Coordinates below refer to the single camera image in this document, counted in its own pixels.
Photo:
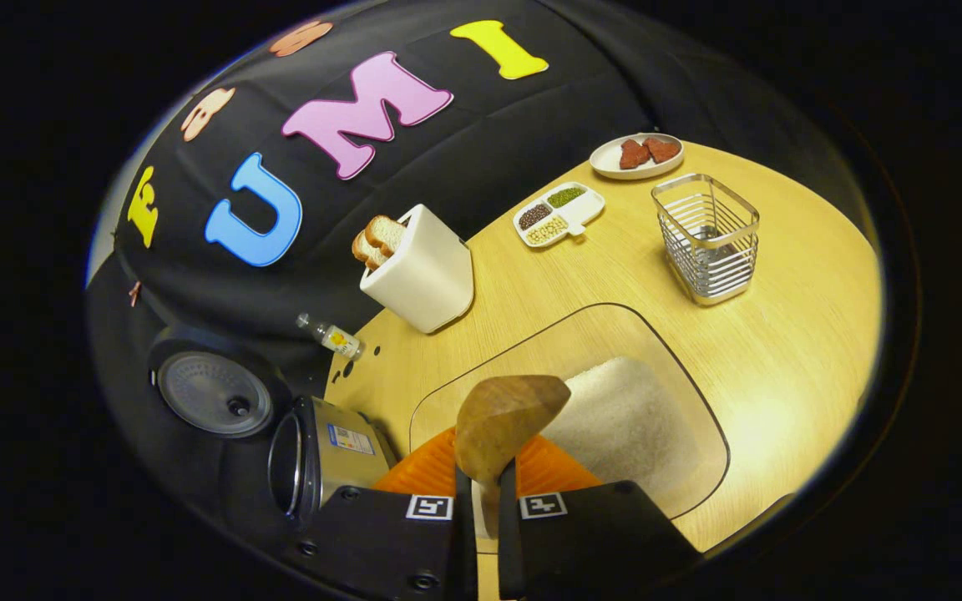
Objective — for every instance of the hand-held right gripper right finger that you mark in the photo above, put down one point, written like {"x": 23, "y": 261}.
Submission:
{"x": 508, "y": 542}

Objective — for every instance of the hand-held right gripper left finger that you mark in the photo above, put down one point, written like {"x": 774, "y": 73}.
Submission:
{"x": 464, "y": 542}

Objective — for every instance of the wooden spoon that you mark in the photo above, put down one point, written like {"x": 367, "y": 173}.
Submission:
{"x": 506, "y": 417}

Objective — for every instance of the black silver rice cooker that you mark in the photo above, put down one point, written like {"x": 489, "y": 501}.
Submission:
{"x": 339, "y": 451}

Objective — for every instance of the white rice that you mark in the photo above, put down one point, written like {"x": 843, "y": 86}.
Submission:
{"x": 623, "y": 426}

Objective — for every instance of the clear plastic box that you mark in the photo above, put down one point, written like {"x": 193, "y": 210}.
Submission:
{"x": 581, "y": 334}

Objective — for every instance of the small glass bottle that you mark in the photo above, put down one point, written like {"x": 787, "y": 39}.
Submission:
{"x": 335, "y": 338}

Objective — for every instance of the white toaster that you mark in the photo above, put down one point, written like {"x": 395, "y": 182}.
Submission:
{"x": 431, "y": 275}

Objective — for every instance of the bread slice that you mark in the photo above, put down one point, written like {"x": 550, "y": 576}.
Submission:
{"x": 387, "y": 234}
{"x": 366, "y": 250}

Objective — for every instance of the white divided bean dish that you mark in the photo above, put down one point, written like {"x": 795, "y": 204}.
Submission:
{"x": 560, "y": 213}

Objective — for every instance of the white round plate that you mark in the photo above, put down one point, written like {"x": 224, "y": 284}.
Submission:
{"x": 606, "y": 163}

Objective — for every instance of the black backdrop cloth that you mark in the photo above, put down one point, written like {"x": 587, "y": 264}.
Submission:
{"x": 489, "y": 142}

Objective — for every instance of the red meat piece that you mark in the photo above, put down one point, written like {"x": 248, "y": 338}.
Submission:
{"x": 634, "y": 154}
{"x": 663, "y": 148}

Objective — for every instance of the pink cloth clip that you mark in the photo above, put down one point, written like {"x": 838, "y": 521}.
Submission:
{"x": 134, "y": 292}

